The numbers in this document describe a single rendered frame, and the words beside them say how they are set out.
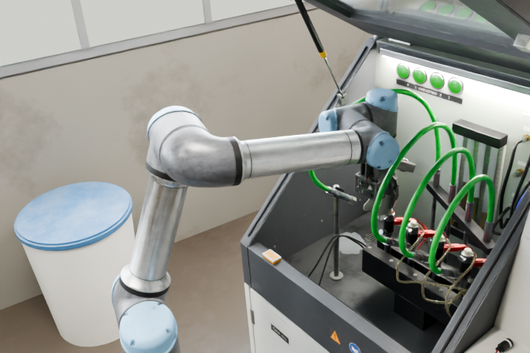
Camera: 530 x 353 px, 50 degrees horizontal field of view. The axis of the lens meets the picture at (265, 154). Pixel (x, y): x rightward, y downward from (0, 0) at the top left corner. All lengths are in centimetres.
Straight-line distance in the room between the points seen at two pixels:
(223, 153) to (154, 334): 41
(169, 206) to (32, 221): 152
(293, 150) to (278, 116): 225
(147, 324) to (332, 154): 52
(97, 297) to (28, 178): 68
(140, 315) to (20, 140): 172
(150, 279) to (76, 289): 135
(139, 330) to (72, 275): 136
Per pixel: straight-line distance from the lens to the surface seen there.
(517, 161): 163
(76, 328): 284
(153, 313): 128
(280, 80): 330
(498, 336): 145
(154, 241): 127
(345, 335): 151
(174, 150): 109
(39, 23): 271
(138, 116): 297
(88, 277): 261
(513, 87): 153
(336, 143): 117
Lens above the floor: 198
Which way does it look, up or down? 28 degrees down
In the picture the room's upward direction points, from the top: 4 degrees counter-clockwise
